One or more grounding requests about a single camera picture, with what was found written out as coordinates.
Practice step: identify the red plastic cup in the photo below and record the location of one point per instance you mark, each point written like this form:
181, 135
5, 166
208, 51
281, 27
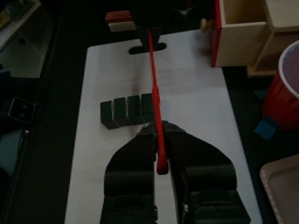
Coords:
280, 108

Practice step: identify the white cabinet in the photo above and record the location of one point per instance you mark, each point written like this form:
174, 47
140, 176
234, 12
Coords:
22, 43

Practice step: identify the black device box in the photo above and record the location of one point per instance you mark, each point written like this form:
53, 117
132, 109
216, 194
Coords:
21, 110

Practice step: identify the dark sushi roll piece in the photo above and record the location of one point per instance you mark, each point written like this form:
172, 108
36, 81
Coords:
108, 115
146, 107
136, 109
121, 112

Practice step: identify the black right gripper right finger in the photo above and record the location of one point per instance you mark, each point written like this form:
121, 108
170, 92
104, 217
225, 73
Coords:
205, 180

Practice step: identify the white cutting board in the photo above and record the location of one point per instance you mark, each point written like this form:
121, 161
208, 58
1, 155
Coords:
186, 96

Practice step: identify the small blue tape piece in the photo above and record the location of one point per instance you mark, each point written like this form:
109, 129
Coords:
258, 94

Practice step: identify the light wooden box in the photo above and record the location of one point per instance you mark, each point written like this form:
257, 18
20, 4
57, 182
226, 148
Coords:
281, 17

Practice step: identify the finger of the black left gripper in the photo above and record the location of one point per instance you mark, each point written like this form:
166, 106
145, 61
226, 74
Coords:
142, 36
154, 36

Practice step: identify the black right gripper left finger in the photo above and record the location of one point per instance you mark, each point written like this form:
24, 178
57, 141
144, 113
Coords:
128, 180

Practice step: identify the salmon nigiri toy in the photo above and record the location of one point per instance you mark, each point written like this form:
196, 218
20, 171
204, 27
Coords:
118, 18

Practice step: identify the large blue tape piece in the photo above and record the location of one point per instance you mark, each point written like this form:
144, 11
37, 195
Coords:
265, 127

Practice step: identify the pink square plate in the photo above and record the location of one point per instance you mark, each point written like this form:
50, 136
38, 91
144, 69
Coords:
284, 192

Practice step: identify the wooden drawer with red front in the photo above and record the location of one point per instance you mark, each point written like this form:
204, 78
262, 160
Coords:
237, 43

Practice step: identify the red toy knife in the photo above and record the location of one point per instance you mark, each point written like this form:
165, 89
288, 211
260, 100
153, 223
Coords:
154, 110

